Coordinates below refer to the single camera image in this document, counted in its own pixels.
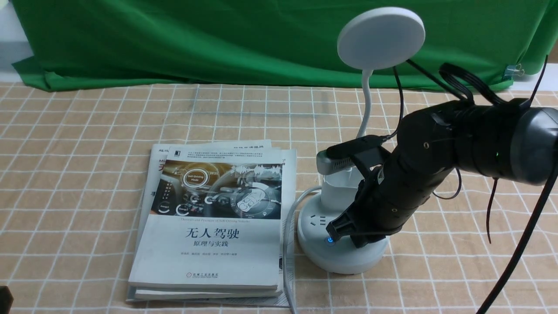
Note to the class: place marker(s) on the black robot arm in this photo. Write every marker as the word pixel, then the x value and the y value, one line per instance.
pixel 510 142

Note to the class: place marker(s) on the dark object at left edge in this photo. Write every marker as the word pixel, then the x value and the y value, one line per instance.
pixel 6 300

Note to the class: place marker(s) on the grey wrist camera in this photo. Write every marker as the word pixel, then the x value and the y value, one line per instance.
pixel 364 153

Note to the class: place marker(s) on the metal binder clip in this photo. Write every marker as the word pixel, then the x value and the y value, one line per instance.
pixel 513 71

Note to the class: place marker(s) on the green backdrop cloth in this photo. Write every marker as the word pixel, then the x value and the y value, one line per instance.
pixel 92 44

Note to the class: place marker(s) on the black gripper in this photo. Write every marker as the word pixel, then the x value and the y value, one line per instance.
pixel 385 200

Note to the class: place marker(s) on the top self-driving textbook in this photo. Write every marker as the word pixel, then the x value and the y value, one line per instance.
pixel 218 226

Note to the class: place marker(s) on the checkered beige tablecloth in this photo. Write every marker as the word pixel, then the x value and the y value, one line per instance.
pixel 73 168

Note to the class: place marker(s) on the bottom book under stack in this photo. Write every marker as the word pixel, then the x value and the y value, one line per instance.
pixel 287 261

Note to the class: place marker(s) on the white desk lamp with socket base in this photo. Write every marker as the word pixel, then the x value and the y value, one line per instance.
pixel 377 39

